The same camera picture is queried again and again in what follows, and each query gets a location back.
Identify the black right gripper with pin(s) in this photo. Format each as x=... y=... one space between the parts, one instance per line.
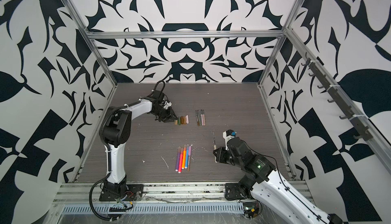
x=220 y=157

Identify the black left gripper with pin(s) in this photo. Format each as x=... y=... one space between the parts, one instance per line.
x=171 y=116

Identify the tan marker pen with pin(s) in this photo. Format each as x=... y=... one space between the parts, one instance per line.
x=214 y=148

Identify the dark brown marker pen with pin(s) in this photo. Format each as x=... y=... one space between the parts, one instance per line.
x=197 y=118

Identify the brown capped pink marker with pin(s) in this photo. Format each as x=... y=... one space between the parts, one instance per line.
x=201 y=117

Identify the lilac capped tan marker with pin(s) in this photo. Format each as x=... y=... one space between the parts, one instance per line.
x=189 y=158

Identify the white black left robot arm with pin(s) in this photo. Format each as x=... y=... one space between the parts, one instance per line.
x=114 y=134

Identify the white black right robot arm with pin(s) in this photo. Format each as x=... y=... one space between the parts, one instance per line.
x=264 y=183

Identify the blue marker pen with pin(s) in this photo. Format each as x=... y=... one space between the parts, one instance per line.
x=186 y=156

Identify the pink red marker pen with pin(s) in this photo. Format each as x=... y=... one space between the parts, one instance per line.
x=180 y=161

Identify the purple marker pen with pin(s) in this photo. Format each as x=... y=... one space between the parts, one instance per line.
x=178 y=159

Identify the orange marker pen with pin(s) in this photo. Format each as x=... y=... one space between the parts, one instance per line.
x=184 y=157

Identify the small circuit board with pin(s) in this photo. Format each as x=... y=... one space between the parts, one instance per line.
x=252 y=210

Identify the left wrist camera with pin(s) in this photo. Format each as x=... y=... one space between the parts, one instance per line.
x=167 y=105

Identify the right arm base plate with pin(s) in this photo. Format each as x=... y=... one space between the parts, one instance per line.
x=236 y=191

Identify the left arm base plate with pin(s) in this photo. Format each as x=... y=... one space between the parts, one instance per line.
x=129 y=192

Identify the white slotted cable duct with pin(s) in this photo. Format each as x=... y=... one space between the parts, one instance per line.
x=174 y=208

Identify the black wall hook rack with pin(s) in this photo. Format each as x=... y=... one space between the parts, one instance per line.
x=340 y=98

